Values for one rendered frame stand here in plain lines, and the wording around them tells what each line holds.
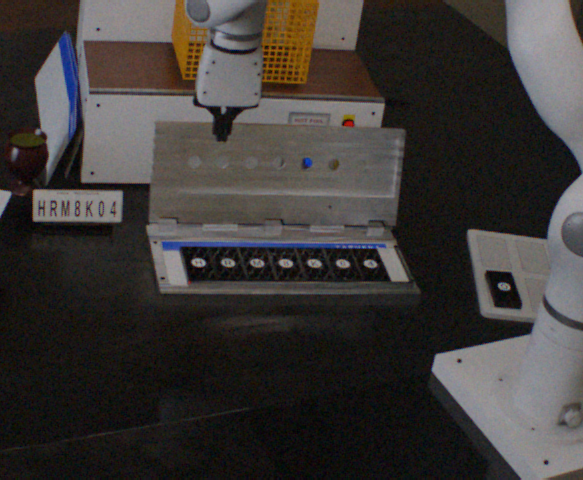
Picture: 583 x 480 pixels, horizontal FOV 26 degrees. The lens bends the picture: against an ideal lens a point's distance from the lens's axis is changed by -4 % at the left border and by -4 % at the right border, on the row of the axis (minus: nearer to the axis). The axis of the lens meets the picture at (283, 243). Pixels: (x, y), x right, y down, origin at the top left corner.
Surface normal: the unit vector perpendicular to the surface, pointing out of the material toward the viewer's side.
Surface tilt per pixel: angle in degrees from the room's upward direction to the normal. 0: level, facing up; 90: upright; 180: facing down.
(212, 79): 89
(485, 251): 0
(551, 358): 90
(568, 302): 93
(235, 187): 75
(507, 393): 0
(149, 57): 0
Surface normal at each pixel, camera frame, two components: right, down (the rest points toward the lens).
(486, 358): 0.14, -0.84
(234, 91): 0.20, 0.52
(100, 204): 0.24, 0.14
